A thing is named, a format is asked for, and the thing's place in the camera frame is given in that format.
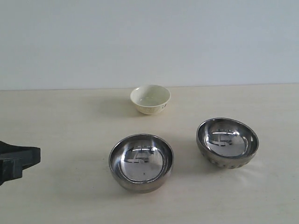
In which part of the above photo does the cream ceramic bowl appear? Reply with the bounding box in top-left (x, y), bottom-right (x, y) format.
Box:
top-left (130, 85), bottom-right (171, 115)

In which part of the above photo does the smooth steel bowl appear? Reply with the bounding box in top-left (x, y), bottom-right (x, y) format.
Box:
top-left (108, 133), bottom-right (174, 194)

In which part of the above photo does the dimpled steel bowl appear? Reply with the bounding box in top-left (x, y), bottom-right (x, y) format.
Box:
top-left (196, 118), bottom-right (259, 169)

